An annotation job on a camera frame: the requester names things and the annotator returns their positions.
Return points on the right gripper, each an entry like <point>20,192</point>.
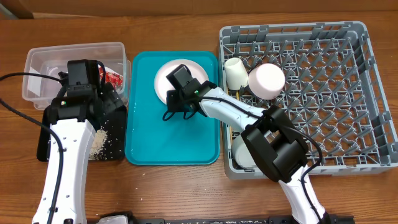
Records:
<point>175,107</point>

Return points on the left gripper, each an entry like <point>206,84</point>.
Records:
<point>112,99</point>

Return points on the pink plate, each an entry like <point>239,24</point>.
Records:
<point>162,84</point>

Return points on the red snack wrapper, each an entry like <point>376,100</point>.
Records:
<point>112,77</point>

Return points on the cream cup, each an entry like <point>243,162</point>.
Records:
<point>236,74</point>

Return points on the grey bowl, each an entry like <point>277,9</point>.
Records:
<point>241,154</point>

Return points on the pink bowl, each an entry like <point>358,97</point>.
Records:
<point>266,81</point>

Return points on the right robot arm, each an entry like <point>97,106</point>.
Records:
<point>278,149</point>

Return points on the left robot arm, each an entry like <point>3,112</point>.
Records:
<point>73,121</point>

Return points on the black plastic tray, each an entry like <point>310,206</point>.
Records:
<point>119,116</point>

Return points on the teal plastic tray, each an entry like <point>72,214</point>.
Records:
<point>176,142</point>

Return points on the clear plastic bin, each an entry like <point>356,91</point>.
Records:
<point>50,61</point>

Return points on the grey plastic dish rack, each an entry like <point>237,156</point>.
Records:
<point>333,90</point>

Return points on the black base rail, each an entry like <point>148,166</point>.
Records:
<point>128,217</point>

